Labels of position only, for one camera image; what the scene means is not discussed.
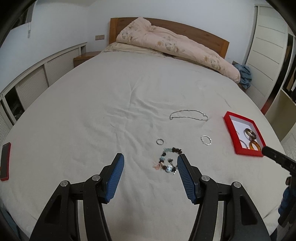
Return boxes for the white low wall cabinet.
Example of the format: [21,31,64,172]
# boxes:
[1,42,86,143]

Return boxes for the twisted silver bracelet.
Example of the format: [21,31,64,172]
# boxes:
[200,134,213,146]

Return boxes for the red cased phone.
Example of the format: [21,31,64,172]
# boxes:
[1,143,11,181]

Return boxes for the white bed sheet mattress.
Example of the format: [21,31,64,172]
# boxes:
[1,52,287,240]

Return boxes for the amber orange bangle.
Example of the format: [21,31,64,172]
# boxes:
[249,140,261,151]

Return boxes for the silver chain necklace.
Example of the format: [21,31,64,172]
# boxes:
[169,109,209,122]

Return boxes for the wooden nightstand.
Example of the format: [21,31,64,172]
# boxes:
[73,51,101,68]

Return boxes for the blue crumpled clothes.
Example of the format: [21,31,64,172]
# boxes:
[234,63,252,90]

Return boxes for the wall switch plate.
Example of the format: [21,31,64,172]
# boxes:
[95,35,105,41]

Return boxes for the red jewelry box tray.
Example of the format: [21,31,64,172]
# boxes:
[223,111,266,157]

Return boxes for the wooden headboard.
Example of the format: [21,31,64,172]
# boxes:
[109,17,229,59]

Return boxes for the brown beaded charm bracelet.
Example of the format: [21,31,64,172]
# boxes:
[152,146,183,175]

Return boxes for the dark brown bangle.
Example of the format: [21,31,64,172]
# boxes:
[244,128,257,141]

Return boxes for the pink floral duvet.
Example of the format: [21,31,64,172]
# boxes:
[114,17,240,83]

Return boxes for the white wardrobe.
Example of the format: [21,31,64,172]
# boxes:
[246,4,295,140]

